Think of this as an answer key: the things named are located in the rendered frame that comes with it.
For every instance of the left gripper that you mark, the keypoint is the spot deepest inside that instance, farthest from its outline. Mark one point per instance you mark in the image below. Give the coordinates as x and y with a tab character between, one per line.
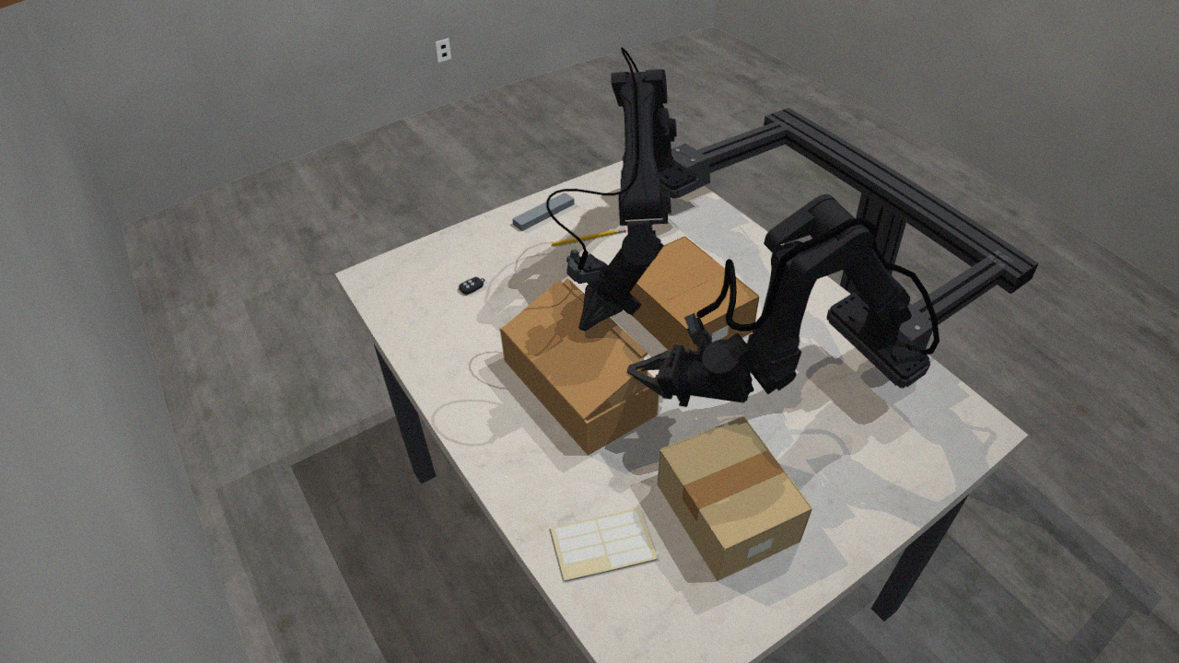
680	372

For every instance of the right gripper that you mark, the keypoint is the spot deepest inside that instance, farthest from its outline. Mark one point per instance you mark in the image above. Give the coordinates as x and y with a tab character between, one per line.
617	281

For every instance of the yellow pencil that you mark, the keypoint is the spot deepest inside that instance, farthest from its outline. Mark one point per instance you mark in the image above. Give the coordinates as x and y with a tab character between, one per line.
561	242

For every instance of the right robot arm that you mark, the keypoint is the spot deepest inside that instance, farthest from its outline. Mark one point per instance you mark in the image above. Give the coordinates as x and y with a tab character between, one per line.
645	122

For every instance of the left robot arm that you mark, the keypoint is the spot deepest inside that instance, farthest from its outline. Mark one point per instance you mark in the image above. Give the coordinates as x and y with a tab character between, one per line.
774	346

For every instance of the black key fob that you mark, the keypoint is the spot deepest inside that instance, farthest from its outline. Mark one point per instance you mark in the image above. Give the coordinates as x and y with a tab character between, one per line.
471	285

